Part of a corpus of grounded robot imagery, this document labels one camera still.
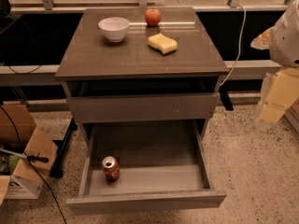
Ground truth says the black cable on floor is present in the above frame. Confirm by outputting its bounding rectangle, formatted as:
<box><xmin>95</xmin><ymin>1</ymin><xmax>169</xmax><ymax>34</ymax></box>
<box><xmin>0</xmin><ymin>105</ymin><xmax>68</xmax><ymax>224</ymax></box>

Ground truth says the black handled tool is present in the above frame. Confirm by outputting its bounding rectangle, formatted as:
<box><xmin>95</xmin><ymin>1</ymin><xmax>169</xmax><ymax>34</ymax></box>
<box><xmin>0</xmin><ymin>148</ymin><xmax>49</xmax><ymax>163</ymax></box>

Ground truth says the black stand leg left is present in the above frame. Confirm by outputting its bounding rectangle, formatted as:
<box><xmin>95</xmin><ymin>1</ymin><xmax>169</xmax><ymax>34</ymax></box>
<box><xmin>50</xmin><ymin>119</ymin><xmax>78</xmax><ymax>178</ymax></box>

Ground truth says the red coke can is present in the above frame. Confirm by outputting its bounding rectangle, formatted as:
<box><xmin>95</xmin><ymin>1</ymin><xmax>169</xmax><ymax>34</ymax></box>
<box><xmin>102</xmin><ymin>156</ymin><xmax>120</xmax><ymax>181</ymax></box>

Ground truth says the grey drawer cabinet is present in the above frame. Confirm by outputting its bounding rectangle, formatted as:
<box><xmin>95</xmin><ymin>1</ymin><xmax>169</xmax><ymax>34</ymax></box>
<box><xmin>55</xmin><ymin>7</ymin><xmax>228</xmax><ymax>139</ymax></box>

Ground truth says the white cable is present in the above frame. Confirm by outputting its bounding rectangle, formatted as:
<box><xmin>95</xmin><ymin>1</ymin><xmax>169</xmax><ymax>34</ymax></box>
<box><xmin>220</xmin><ymin>4</ymin><xmax>247</xmax><ymax>88</ymax></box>

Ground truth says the brown cardboard box left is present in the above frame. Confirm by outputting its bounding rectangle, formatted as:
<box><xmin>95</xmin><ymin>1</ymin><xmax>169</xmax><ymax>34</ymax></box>
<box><xmin>0</xmin><ymin>105</ymin><xmax>58</xmax><ymax>203</ymax></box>

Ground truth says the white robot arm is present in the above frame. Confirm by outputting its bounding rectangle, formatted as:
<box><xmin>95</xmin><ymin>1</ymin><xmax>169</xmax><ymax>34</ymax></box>
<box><xmin>250</xmin><ymin>0</ymin><xmax>299</xmax><ymax>130</ymax></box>

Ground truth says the black stand leg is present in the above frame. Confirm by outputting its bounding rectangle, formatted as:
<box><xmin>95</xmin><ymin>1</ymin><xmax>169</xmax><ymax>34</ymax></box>
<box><xmin>50</xmin><ymin>119</ymin><xmax>78</xmax><ymax>178</ymax></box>
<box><xmin>220</xmin><ymin>86</ymin><xmax>234</xmax><ymax>111</ymax></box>

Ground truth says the red apple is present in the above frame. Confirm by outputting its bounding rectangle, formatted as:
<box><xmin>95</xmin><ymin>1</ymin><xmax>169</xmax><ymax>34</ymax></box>
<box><xmin>145</xmin><ymin>8</ymin><xmax>162</xmax><ymax>26</ymax></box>

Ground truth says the white ceramic bowl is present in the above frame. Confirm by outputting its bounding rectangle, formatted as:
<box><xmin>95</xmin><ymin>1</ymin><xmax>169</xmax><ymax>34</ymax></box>
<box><xmin>98</xmin><ymin>17</ymin><xmax>130</xmax><ymax>43</ymax></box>

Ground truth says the closed grey top drawer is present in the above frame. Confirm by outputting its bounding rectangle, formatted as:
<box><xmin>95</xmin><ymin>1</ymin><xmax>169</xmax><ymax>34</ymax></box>
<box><xmin>67</xmin><ymin>93</ymin><xmax>219</xmax><ymax>123</ymax></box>

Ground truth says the open grey middle drawer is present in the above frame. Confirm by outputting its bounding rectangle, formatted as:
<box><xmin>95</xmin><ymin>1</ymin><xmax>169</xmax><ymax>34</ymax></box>
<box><xmin>66</xmin><ymin>120</ymin><xmax>226</xmax><ymax>215</ymax></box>

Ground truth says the yellow sponge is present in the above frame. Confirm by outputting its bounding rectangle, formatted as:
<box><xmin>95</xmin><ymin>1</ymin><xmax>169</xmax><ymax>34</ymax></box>
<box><xmin>148</xmin><ymin>34</ymin><xmax>178</xmax><ymax>55</ymax></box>

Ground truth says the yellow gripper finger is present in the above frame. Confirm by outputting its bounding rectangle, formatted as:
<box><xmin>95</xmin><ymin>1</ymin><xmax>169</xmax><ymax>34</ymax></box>
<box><xmin>254</xmin><ymin>68</ymin><xmax>299</xmax><ymax>130</ymax></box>
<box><xmin>250</xmin><ymin>27</ymin><xmax>273</xmax><ymax>50</ymax></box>

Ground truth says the black stand leg right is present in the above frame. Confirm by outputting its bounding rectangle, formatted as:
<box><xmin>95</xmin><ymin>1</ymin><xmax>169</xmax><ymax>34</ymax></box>
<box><xmin>220</xmin><ymin>86</ymin><xmax>234</xmax><ymax>111</ymax></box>

